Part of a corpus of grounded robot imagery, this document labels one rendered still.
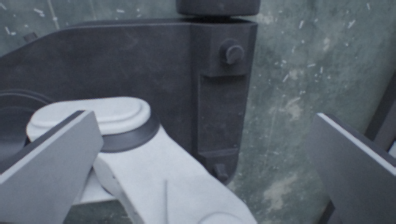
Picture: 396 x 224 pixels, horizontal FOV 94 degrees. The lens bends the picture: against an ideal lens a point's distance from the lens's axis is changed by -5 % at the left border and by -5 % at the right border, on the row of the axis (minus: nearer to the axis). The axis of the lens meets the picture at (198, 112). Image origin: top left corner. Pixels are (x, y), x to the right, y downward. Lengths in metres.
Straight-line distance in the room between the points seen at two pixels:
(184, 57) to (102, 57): 0.18
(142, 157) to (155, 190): 0.07
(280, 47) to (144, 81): 0.48
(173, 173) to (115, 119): 0.13
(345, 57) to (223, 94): 0.58
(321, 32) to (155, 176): 0.71
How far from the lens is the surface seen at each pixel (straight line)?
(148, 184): 0.29
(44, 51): 0.51
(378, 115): 1.24
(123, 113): 0.36
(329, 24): 0.84
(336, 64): 0.92
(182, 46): 0.46
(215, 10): 0.43
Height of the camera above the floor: 0.61
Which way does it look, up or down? 58 degrees down
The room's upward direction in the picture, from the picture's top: 160 degrees clockwise
